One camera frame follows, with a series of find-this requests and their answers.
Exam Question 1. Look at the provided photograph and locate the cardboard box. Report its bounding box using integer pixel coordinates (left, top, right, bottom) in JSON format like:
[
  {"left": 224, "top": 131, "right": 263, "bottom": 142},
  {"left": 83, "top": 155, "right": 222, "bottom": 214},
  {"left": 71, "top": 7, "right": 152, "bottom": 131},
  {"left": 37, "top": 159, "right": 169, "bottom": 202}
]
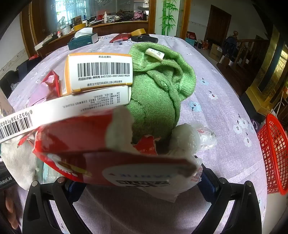
[{"left": 210, "top": 44, "right": 224, "bottom": 63}]

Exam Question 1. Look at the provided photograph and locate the red snack bag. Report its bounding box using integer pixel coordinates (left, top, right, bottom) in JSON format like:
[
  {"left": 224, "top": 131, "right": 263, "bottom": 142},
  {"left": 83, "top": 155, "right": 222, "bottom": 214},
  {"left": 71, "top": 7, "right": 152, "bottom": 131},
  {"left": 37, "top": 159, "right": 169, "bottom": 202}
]
[{"left": 18, "top": 110, "right": 199, "bottom": 190}]

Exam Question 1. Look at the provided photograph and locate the teal wet wipes pack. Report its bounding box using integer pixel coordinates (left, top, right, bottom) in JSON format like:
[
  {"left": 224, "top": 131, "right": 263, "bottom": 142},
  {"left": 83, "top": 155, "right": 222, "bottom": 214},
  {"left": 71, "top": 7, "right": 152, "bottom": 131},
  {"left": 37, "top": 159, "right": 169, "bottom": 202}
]
[{"left": 42, "top": 161, "right": 60, "bottom": 182}]

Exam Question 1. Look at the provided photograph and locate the orange medicine box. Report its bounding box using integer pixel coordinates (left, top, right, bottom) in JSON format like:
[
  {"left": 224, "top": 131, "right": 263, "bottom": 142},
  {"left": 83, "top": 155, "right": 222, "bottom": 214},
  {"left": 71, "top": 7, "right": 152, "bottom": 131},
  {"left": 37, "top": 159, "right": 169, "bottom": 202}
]
[{"left": 61, "top": 53, "right": 134, "bottom": 95}]

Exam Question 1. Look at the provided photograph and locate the black pouch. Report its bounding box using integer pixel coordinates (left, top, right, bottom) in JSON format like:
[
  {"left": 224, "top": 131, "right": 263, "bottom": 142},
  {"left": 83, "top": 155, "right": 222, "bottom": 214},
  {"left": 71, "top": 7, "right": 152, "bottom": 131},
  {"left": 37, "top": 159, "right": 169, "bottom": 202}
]
[{"left": 131, "top": 35, "right": 159, "bottom": 44}]

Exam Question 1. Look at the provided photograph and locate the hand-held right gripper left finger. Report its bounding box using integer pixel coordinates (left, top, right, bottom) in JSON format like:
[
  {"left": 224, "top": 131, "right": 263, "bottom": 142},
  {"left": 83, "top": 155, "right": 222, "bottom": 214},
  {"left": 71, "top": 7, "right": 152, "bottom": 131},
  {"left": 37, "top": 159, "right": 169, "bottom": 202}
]
[{"left": 22, "top": 177, "right": 90, "bottom": 234}]

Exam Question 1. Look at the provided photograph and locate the pile of gift boxes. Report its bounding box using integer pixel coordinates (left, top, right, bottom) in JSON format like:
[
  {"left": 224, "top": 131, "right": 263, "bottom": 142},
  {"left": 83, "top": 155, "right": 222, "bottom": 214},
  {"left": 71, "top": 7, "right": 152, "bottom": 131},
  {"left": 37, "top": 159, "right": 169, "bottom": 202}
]
[{"left": 185, "top": 31, "right": 211, "bottom": 49}]

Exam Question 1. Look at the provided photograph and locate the dark blue bag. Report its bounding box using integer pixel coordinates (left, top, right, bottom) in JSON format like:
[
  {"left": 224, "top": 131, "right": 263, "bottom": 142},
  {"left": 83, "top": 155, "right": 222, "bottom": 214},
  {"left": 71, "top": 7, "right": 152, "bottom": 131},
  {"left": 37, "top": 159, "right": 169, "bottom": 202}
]
[{"left": 17, "top": 58, "right": 35, "bottom": 75}]

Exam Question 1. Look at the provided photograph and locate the green bamboo wall decal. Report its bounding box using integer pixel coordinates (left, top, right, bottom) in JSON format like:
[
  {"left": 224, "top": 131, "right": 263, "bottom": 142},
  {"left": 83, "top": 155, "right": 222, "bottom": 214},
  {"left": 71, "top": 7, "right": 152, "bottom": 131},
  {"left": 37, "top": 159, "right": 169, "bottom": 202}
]
[{"left": 158, "top": 0, "right": 180, "bottom": 37}]

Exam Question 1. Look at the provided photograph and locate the red plastic mesh basket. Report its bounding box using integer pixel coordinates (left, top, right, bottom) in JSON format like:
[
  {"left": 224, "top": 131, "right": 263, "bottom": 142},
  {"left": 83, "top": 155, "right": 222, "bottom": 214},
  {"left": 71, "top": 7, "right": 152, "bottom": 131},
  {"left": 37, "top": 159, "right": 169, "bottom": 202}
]
[{"left": 257, "top": 113, "right": 288, "bottom": 195}]

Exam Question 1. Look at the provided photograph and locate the brown wooden door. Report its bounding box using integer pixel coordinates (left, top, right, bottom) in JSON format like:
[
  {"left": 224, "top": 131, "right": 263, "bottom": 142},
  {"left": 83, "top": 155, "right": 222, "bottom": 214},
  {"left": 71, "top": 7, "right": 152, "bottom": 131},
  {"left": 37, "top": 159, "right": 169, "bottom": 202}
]
[{"left": 203, "top": 4, "right": 232, "bottom": 44}]

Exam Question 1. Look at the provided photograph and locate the brown tape roll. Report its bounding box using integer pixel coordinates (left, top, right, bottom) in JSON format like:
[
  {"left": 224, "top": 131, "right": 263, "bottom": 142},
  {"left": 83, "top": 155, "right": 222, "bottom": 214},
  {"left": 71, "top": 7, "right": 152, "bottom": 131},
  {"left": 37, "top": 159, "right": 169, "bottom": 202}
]
[{"left": 130, "top": 28, "right": 149, "bottom": 37}]

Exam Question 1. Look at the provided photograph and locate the wooden sideboard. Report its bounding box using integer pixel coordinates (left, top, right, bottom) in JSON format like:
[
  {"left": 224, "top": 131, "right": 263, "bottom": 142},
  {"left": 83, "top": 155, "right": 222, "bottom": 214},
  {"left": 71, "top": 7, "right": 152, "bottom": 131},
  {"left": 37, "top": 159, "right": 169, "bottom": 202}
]
[{"left": 34, "top": 19, "right": 149, "bottom": 59}]

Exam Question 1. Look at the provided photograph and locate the wood framed glass partition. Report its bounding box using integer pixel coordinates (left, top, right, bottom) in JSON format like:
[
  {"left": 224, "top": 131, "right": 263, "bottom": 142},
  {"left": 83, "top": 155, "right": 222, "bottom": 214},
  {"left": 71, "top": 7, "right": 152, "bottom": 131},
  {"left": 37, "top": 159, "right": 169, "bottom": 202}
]
[{"left": 20, "top": 0, "right": 157, "bottom": 59}]

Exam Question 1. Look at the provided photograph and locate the flat dark red packet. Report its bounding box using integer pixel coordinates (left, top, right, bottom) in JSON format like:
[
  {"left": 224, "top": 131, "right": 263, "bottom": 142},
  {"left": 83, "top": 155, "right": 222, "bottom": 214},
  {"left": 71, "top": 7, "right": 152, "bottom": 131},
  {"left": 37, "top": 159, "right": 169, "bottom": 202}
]
[{"left": 109, "top": 33, "right": 131, "bottom": 44}]

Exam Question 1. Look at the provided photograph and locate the white medicine box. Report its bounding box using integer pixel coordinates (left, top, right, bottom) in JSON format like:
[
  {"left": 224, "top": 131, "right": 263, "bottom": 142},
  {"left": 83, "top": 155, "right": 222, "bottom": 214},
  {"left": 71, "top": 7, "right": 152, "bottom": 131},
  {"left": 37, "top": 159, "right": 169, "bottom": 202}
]
[{"left": 0, "top": 86, "right": 132, "bottom": 144}]

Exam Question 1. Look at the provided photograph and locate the dark green tissue box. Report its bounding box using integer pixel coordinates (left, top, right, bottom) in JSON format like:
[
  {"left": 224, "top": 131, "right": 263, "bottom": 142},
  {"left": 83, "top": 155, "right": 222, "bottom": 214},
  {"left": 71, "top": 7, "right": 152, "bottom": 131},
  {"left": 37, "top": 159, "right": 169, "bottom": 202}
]
[{"left": 67, "top": 28, "right": 99, "bottom": 50}]

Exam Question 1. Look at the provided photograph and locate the red crumpled wrapper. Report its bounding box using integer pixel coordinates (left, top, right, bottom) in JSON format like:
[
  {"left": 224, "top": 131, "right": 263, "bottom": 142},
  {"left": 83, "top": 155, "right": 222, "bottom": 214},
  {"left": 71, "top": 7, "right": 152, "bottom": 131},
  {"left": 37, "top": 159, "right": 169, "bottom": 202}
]
[{"left": 28, "top": 87, "right": 60, "bottom": 107}]

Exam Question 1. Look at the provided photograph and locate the purple floral tablecloth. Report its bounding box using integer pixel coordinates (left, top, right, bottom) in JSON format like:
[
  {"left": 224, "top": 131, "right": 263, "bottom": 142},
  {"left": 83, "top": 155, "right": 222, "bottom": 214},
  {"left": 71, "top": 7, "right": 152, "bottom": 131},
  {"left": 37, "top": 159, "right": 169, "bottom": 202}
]
[{"left": 7, "top": 33, "right": 269, "bottom": 234}]

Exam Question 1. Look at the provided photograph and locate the wooden staircase railing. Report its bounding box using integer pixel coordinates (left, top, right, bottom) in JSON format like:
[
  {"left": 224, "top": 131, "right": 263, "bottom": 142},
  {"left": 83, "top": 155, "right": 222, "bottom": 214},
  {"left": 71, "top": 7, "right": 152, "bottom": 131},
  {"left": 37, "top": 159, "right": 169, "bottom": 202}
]
[{"left": 217, "top": 30, "right": 271, "bottom": 95}]

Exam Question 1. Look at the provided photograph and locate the golden pillar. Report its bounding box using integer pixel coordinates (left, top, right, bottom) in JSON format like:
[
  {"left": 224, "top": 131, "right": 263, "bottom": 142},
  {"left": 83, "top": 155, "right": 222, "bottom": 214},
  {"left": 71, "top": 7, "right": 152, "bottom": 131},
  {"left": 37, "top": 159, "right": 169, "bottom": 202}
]
[{"left": 245, "top": 24, "right": 288, "bottom": 116}]

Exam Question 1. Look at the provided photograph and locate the black sofa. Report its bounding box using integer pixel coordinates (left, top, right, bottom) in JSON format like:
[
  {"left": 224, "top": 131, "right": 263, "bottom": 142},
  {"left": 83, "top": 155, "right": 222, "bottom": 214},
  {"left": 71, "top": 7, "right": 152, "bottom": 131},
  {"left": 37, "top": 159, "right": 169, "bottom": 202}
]
[{"left": 0, "top": 61, "right": 30, "bottom": 98}]

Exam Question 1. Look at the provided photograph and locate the green towel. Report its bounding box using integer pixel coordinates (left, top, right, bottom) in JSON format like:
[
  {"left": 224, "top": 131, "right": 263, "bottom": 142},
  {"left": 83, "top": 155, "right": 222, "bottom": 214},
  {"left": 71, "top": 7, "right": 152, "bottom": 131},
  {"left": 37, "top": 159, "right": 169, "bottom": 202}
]
[{"left": 125, "top": 42, "right": 197, "bottom": 145}]

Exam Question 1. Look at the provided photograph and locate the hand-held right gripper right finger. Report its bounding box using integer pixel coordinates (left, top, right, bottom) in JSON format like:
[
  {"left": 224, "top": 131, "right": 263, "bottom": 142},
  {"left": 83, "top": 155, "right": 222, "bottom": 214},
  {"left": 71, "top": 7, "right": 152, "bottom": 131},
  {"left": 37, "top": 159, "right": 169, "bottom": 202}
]
[{"left": 191, "top": 164, "right": 268, "bottom": 234}]

